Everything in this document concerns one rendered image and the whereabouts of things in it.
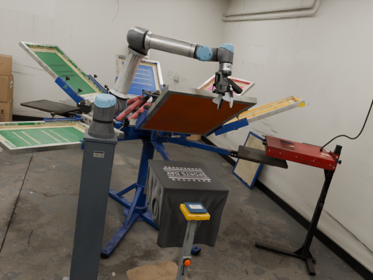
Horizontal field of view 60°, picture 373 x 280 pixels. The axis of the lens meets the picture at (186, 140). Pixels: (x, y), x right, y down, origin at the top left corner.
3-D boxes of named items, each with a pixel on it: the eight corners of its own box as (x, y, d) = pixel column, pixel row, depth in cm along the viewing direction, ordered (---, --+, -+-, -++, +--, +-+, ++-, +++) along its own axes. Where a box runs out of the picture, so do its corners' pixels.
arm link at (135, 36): (121, 22, 166) (213, 43, 159) (129, 24, 176) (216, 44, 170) (118, 45, 169) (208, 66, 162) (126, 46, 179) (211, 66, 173)
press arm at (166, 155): (193, 193, 216) (195, 185, 214) (185, 193, 213) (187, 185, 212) (153, 138, 327) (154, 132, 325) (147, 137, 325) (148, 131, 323)
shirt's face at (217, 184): (228, 190, 210) (229, 190, 210) (165, 188, 194) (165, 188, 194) (202, 163, 253) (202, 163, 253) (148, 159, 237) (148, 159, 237)
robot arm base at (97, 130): (86, 136, 179) (88, 119, 176) (88, 129, 193) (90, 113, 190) (114, 140, 183) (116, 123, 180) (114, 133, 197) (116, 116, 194)
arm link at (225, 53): (219, 46, 182) (235, 47, 180) (217, 66, 181) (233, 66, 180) (218, 42, 174) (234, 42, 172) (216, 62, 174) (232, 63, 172)
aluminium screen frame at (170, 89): (257, 103, 201) (257, 98, 202) (168, 90, 180) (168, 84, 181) (205, 135, 272) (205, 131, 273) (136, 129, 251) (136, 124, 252)
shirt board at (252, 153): (282, 163, 326) (283, 155, 324) (286, 175, 287) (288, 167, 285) (156, 133, 345) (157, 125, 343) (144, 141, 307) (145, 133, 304)
